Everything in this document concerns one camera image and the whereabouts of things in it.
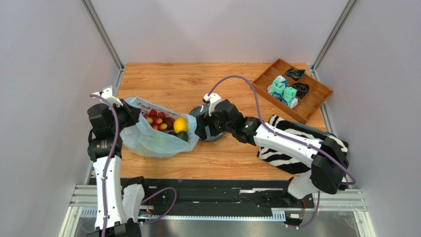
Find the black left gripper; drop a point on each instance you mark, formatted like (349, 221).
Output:
(133, 114)

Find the teal white sock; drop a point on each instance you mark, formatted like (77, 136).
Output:
(277, 87)
(289, 98)

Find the dark patterned rolled sock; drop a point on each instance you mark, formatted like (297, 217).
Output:
(295, 74)

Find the yellow lemon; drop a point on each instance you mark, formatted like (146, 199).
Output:
(180, 124)

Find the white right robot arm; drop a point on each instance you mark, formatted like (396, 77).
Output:
(325, 161)

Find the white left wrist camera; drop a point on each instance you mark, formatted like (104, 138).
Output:
(107, 95)

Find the dark green avocado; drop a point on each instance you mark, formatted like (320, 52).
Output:
(183, 135)

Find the teal white sock right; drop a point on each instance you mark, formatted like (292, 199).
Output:
(289, 98)

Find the black rolled sock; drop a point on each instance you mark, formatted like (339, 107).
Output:
(301, 89)

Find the right corner aluminium post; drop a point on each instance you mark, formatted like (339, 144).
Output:
(341, 21)

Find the aluminium frame rail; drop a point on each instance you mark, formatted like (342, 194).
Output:
(341, 215)

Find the dark red apple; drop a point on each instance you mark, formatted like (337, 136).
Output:
(169, 122)

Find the red strawberry bunch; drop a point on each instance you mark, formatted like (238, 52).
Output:
(156, 119)

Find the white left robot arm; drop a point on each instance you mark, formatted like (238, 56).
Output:
(117, 204)

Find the light blue printed plastic bag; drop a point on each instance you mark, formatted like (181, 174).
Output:
(143, 140)

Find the black fruit plate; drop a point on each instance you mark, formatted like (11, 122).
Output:
(201, 111)

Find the teal white sock left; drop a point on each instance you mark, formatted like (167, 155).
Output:
(277, 87)

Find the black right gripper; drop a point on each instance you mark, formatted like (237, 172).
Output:
(202, 125)

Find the brown wooden divider tray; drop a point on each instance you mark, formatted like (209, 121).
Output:
(307, 106)

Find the left corner aluminium post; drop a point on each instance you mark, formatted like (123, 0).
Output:
(94, 16)

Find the corner aluminium post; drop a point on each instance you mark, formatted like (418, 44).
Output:
(94, 16)
(341, 21)

